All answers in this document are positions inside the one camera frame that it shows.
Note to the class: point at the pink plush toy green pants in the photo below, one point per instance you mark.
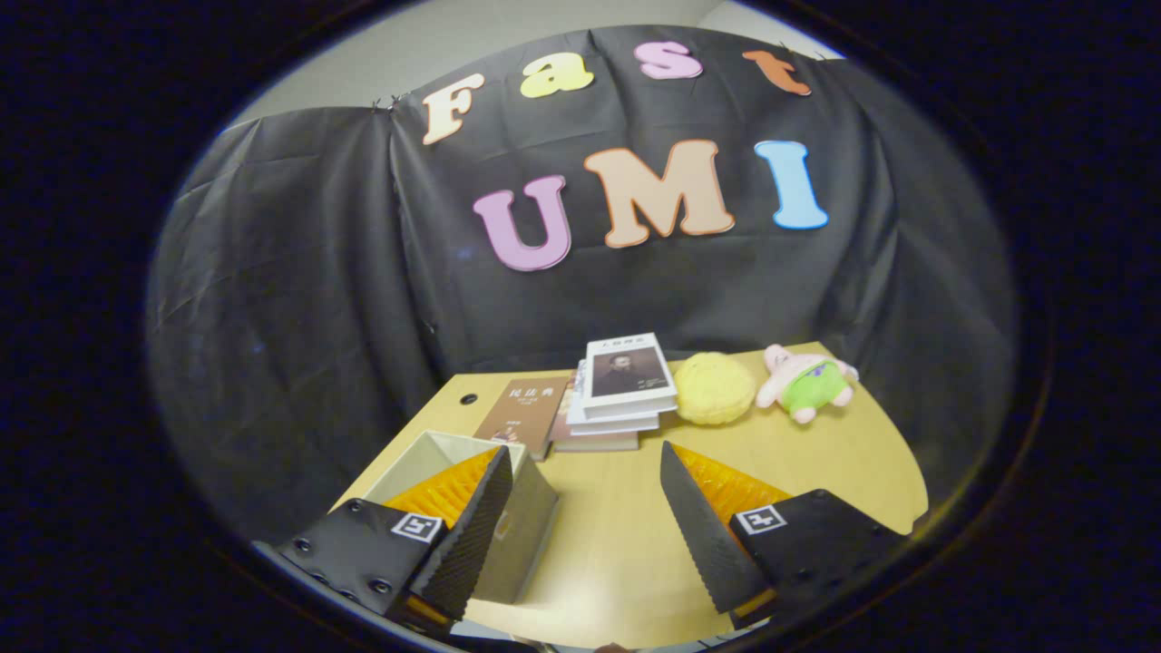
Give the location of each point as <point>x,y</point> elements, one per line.
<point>807,385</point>

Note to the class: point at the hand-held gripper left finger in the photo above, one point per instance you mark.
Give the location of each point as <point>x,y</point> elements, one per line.
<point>467,544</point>

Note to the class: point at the thick brown-covered book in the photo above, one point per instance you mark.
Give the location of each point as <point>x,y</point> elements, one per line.
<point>594,443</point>

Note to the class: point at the white book with portrait cover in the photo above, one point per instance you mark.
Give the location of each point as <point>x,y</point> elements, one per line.
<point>626,376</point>

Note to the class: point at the beige fabric storage box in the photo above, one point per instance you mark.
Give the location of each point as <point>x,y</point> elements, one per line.
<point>526,535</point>

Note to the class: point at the plain white book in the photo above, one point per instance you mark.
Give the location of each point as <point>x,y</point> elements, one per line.
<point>608,424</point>

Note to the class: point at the thin brown book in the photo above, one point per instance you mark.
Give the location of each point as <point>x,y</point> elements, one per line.
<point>526,413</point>

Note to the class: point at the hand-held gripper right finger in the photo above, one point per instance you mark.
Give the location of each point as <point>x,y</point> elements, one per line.
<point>707,544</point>

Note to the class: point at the yellow round plush cushion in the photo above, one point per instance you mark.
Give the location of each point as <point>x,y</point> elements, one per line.
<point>714,388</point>

